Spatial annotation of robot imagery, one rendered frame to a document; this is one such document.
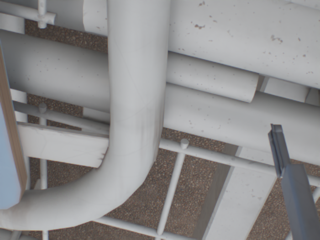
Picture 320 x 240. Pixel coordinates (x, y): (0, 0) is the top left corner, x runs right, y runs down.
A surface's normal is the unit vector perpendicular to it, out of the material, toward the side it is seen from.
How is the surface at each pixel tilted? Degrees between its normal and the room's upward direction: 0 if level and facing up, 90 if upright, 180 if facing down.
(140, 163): 29
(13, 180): 1
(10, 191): 1
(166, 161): 0
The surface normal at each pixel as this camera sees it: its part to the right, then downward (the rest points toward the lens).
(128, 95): -0.26, 0.65
